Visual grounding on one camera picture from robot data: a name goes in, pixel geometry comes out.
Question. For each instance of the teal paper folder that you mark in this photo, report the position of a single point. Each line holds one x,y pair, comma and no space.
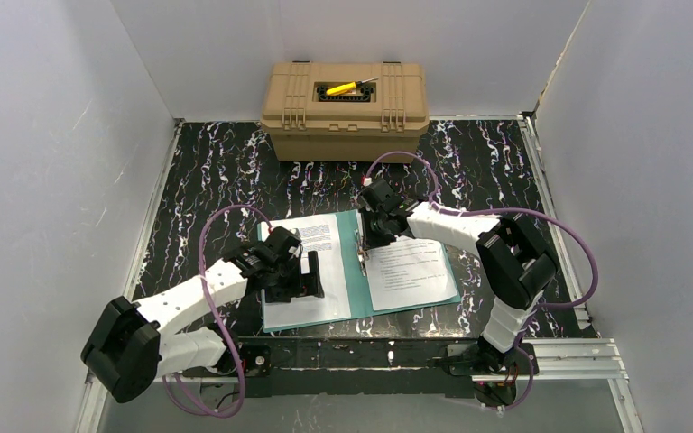
355,281

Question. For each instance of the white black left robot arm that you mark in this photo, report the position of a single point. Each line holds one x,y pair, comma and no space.
133,343

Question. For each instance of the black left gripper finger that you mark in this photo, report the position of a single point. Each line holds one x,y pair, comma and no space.
310,281
279,289

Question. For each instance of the metal folder clip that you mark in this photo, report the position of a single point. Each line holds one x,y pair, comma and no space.
361,255

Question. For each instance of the yellow handled screwdriver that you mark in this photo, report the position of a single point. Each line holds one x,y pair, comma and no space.
347,87

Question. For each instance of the printed white paper sheet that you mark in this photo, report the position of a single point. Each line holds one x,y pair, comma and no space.
318,233

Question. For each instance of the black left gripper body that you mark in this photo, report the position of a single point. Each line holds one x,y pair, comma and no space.
298,281

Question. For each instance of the aluminium frame rail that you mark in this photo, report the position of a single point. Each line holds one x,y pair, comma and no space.
575,391

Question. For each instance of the tan plastic toolbox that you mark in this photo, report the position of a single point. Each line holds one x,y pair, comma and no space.
386,117

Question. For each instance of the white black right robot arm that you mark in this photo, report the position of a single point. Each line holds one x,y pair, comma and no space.
517,261

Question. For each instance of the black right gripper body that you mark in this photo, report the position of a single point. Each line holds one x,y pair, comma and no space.
372,231

